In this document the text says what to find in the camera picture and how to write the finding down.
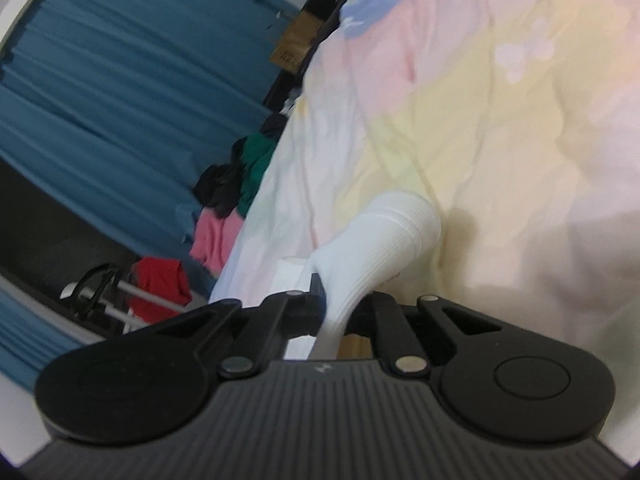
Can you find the white ribbed sock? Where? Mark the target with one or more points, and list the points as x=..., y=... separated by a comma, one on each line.
x=376, y=257

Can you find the white drying rack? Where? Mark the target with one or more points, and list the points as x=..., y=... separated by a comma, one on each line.
x=107, y=305

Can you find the black clothes hanger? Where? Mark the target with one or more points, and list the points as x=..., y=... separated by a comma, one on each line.
x=95, y=287

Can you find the pink garment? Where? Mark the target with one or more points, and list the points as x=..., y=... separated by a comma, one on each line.
x=216, y=237

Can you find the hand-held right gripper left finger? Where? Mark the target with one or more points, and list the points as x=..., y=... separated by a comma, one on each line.
x=280, y=321

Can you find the pastel printed blanket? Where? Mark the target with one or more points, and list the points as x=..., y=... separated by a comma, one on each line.
x=450, y=125

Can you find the red garment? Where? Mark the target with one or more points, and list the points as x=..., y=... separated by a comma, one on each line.
x=157, y=287

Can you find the blue curtain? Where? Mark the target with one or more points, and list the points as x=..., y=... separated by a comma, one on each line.
x=107, y=100

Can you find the black garment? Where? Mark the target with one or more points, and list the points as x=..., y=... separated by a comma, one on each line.
x=220, y=187

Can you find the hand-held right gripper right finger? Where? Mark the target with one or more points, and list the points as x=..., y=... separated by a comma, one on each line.
x=395, y=327

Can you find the brown cardboard tag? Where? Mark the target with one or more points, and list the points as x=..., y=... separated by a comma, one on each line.
x=296, y=40

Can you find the green garment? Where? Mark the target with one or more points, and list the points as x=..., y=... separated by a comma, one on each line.
x=256, y=165

